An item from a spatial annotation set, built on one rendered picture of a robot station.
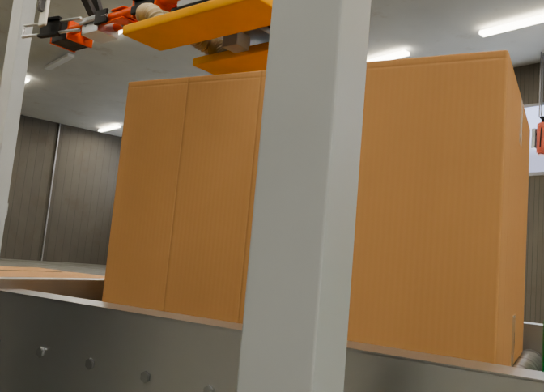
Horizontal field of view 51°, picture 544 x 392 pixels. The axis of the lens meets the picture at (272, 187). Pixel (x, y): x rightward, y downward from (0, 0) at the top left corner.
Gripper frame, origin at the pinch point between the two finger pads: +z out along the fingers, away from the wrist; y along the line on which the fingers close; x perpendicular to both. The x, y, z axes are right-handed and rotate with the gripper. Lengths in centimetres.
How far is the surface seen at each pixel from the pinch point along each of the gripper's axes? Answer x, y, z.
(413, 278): -104, -10, 54
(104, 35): -15.3, 1.2, 3.3
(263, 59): -60, 10, 13
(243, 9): -72, -11, 13
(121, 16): -25.3, -1.6, 1.6
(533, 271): 80, 819, 40
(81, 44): -3.1, 2.7, 3.0
